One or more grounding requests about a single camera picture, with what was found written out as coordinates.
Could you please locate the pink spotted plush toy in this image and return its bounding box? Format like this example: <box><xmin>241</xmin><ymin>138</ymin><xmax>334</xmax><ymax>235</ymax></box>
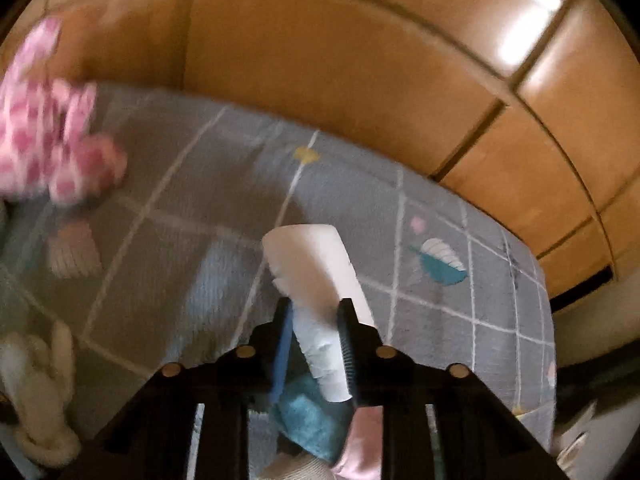
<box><xmin>0</xmin><ymin>16</ymin><xmax>128</xmax><ymax>206</ymax></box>

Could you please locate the teal towel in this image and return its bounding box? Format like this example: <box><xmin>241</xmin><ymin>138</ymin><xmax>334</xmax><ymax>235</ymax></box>
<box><xmin>272</xmin><ymin>375</ymin><xmax>356</xmax><ymax>463</ymax></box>

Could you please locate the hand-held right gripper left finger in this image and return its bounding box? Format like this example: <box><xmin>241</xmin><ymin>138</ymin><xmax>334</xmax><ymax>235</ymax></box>
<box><xmin>60</xmin><ymin>297</ymin><xmax>296</xmax><ymax>480</ymax></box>

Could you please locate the cream plush toy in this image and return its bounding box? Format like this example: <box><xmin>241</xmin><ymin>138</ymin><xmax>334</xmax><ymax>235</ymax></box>
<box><xmin>0</xmin><ymin>322</ymin><xmax>82</xmax><ymax>468</ymax></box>

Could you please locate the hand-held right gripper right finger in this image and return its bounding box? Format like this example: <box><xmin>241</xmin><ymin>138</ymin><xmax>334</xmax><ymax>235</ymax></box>
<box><xmin>336</xmin><ymin>299</ymin><xmax>571</xmax><ymax>480</ymax></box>

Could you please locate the wooden wardrobe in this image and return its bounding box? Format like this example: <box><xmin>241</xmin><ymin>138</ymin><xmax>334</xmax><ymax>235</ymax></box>
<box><xmin>0</xmin><ymin>0</ymin><xmax>640</xmax><ymax>301</ymax></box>

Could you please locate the grey checked blanket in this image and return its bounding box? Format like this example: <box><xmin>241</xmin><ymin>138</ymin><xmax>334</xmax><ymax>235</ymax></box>
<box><xmin>0</xmin><ymin>82</ymin><xmax>557</xmax><ymax>480</ymax></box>

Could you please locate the pink satin cloth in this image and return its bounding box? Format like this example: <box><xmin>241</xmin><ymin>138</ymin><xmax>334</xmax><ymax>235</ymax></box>
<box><xmin>332</xmin><ymin>405</ymin><xmax>385</xmax><ymax>480</ymax></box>

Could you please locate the white paper roll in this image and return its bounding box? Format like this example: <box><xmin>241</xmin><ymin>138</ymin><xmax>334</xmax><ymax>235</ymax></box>
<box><xmin>262</xmin><ymin>224</ymin><xmax>377</xmax><ymax>403</ymax></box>

